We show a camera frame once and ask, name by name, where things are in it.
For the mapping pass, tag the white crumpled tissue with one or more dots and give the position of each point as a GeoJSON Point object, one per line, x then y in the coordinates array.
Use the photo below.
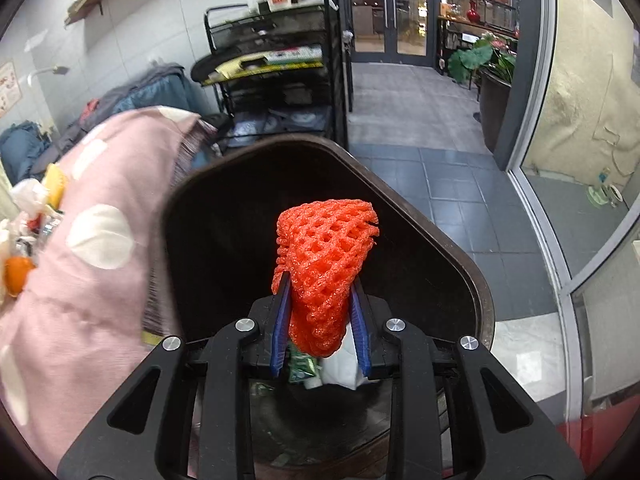
{"type": "Point", "coordinates": [30, 196]}

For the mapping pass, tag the pink polka dot bedspread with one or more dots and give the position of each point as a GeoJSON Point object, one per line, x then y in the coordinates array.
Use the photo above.
{"type": "Point", "coordinates": [76, 331]}

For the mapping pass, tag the yellow foam fruit net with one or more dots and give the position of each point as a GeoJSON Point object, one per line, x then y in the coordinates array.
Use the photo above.
{"type": "Point", "coordinates": [54, 181]}

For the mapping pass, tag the potted green plant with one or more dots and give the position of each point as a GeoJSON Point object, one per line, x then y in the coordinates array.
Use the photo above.
{"type": "Point", "coordinates": [490, 64]}

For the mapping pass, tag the white floor lamp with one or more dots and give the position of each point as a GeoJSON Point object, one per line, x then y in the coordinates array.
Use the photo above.
{"type": "Point", "coordinates": [54, 70]}

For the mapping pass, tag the orange peel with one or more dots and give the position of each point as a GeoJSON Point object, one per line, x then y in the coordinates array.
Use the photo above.
{"type": "Point", "coordinates": [16, 270]}

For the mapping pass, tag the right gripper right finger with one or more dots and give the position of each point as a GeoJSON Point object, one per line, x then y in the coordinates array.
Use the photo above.
{"type": "Point", "coordinates": [455, 411]}

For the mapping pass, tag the black rolling utility cart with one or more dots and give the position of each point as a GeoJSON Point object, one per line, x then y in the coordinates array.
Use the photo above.
{"type": "Point", "coordinates": [275, 73]}

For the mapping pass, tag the white face mask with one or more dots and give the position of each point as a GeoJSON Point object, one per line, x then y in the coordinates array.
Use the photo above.
{"type": "Point", "coordinates": [342, 368]}

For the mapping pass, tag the orange foam fruit net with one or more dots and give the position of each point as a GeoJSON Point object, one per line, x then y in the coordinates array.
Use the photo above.
{"type": "Point", "coordinates": [323, 246]}

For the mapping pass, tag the green white carton box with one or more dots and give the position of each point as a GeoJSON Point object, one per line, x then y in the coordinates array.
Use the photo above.
{"type": "Point", "coordinates": [301, 366]}

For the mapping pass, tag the glass double door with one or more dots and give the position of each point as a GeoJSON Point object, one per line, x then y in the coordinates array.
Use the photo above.
{"type": "Point", "coordinates": [392, 31]}

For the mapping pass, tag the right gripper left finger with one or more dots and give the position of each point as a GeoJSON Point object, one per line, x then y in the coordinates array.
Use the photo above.
{"type": "Point", "coordinates": [184, 412]}

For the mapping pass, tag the dark blue massage bed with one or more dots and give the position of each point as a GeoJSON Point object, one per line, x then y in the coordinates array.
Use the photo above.
{"type": "Point", "coordinates": [165, 85]}

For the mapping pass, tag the dark brown trash bin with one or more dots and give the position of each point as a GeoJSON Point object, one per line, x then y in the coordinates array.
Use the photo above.
{"type": "Point", "coordinates": [218, 244]}

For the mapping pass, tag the wall poster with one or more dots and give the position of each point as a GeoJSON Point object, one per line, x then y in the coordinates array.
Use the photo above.
{"type": "Point", "coordinates": [10, 91]}

